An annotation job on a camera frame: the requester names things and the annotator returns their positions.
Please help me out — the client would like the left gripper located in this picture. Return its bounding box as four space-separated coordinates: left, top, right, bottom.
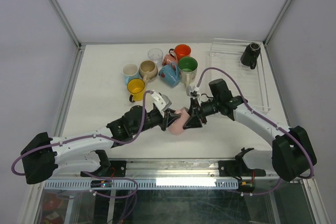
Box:
132 108 180 135

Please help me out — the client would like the orange mug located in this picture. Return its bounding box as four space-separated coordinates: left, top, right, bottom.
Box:
169 44 192 61

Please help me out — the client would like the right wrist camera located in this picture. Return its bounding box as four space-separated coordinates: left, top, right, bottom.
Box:
186 85 201 99

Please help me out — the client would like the green inside mug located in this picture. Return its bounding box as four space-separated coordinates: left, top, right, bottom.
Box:
178 57 198 88

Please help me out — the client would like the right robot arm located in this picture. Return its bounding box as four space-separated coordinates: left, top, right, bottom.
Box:
184 79 317 182

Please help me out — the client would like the clear dish rack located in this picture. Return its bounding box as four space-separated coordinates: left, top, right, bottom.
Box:
208 38 271 114

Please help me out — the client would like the beige mug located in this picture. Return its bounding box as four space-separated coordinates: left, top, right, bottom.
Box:
139 60 158 83

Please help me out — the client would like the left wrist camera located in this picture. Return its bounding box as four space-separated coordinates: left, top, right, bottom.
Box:
151 91 172 117

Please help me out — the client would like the yellow mug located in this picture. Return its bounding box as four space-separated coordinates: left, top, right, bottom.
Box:
127 79 145 103

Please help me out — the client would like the pink patterned mug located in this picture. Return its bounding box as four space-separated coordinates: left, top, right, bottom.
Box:
162 54 178 66

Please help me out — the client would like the black mug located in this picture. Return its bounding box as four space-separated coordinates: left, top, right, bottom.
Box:
240 42 261 69

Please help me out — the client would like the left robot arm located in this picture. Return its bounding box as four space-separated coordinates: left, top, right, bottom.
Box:
20 105 182 185

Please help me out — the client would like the aluminium mounting rail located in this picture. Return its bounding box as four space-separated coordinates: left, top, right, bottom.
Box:
34 157 314 183

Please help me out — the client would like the clear plastic cup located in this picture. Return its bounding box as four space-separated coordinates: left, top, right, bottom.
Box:
148 48 163 67

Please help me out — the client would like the white light-blue mug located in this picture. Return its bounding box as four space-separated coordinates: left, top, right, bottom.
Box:
122 63 140 85

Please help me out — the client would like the white cable duct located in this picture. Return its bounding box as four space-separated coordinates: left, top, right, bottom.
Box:
44 177 238 190

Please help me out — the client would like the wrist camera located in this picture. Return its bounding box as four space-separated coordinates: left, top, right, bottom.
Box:
186 85 201 99
151 91 172 117

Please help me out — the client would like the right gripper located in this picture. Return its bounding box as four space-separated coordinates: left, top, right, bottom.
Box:
182 98 220 130

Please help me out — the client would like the blue mug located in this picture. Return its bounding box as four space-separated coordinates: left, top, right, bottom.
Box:
159 62 180 88

